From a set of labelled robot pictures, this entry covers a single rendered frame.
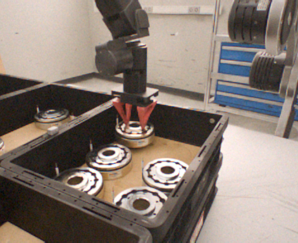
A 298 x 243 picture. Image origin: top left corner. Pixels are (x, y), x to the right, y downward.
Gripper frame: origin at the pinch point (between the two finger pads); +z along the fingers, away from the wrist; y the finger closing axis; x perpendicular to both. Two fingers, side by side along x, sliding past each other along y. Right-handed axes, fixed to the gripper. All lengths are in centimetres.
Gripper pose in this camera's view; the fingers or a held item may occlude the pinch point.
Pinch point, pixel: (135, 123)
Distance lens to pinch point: 66.1
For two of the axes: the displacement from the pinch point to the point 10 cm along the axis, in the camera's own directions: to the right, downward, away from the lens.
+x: 4.9, -3.7, 7.9
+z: -0.2, 9.0, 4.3
